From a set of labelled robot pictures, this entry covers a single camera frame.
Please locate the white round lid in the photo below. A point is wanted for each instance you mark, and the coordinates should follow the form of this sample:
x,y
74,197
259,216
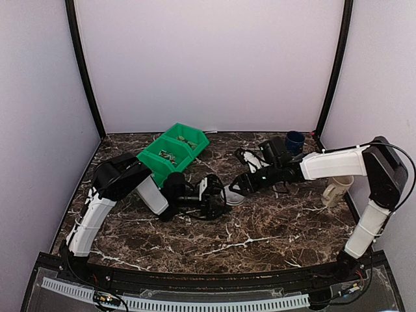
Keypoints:
x,y
233,198

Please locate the yellow-green gummy candies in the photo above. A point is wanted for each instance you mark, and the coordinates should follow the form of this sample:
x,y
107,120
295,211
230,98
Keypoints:
x,y
192,144

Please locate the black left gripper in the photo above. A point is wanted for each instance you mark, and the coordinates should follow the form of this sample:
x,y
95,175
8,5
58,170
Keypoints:
x,y
209,212

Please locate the green three-compartment candy bin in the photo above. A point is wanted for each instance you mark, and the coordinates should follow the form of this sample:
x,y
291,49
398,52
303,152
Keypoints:
x,y
173,151

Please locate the black front rail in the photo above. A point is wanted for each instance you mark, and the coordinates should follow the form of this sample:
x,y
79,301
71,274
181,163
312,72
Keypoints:
x,y
116,279

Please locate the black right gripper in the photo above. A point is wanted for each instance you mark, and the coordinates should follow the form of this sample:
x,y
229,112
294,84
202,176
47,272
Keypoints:
x,y
244,191

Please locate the white slotted cable duct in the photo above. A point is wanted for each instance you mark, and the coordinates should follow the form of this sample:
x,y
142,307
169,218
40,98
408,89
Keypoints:
x,y
175,301

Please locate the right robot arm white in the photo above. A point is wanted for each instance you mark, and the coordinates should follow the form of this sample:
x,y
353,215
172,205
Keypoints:
x,y
377,166

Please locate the lollipop candies pile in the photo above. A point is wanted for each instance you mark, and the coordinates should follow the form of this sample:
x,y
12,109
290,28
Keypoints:
x,y
168,156

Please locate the dark blue mug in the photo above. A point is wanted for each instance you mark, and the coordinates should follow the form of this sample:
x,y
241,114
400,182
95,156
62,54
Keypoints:
x,y
294,142

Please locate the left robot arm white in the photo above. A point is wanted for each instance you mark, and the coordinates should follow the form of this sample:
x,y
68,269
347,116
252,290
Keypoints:
x,y
116,178

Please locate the beige ceramic mug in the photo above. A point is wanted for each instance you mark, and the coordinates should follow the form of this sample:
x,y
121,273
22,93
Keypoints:
x,y
336,189

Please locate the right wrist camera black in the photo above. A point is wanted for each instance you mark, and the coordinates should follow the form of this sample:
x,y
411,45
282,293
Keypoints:
x,y
274,153

